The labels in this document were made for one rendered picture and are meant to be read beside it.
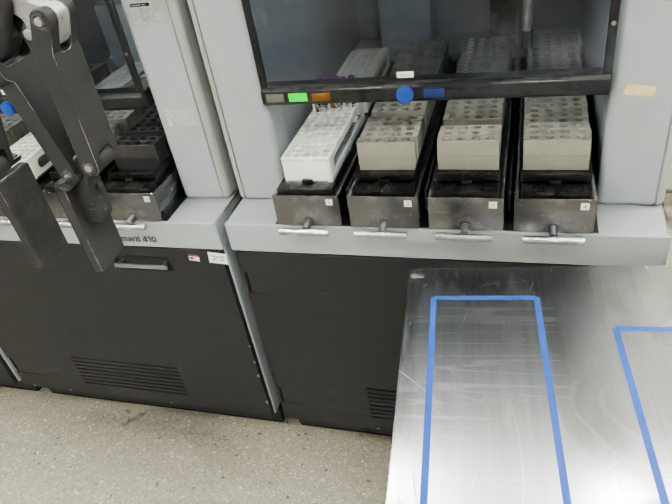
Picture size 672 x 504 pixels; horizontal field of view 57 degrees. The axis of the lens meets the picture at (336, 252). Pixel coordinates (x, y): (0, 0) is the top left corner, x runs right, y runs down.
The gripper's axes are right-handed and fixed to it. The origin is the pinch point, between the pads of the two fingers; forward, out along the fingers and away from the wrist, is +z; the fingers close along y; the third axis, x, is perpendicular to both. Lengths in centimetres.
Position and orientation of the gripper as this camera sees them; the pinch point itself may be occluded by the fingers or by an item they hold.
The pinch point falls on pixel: (62, 220)
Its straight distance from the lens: 46.2
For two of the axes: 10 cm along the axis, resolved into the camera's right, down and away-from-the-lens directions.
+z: 1.4, 8.0, 5.9
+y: 9.6, 0.4, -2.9
